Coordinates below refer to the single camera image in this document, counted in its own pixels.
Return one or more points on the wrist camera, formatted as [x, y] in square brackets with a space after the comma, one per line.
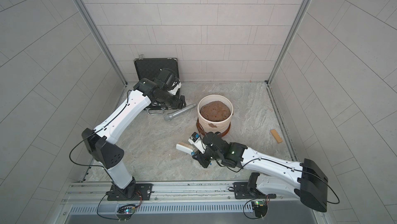
[175, 87]
[197, 142]

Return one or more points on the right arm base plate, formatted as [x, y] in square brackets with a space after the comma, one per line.
[242, 190]

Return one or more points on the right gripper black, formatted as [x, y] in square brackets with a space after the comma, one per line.
[201, 158]

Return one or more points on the terracotta saucer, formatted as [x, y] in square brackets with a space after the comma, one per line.
[217, 132]

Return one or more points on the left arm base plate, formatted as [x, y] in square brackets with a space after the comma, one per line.
[133, 192]

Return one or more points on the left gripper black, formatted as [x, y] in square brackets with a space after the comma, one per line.
[176, 102]

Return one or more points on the white ceramic pot with soil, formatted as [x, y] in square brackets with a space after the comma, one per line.
[214, 115]

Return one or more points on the circuit board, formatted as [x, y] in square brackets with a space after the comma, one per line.
[125, 212]
[260, 208]

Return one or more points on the aluminium front rail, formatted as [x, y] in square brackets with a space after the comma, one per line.
[184, 191]

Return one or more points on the small wooden block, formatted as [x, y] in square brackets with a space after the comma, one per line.
[276, 136]

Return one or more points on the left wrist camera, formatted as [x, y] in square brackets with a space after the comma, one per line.
[175, 87]

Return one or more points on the left circuit board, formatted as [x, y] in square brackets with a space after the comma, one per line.
[125, 212]

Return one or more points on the black poker chip case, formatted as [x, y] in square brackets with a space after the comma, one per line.
[153, 73]

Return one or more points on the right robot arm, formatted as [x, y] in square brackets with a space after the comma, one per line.
[307, 180]

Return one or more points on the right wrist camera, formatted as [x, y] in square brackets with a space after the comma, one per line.
[197, 142]

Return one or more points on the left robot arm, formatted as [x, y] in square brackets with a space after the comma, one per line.
[101, 141]

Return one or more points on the right circuit board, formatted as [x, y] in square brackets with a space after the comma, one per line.
[260, 208]

